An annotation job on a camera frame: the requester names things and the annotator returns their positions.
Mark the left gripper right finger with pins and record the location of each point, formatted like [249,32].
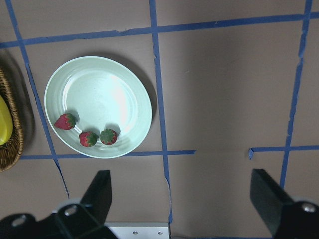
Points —
[284,217]

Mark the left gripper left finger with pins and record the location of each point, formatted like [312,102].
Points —
[83,220]

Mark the red strawberry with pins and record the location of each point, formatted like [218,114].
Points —
[108,136]
[88,138]
[65,122]

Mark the light green plate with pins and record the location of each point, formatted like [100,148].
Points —
[100,93]

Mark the brown wicker basket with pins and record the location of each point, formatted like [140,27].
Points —
[11,151]

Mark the yellow banana bunch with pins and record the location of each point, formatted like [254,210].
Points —
[6,125]

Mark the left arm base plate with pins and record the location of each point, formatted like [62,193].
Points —
[140,230]

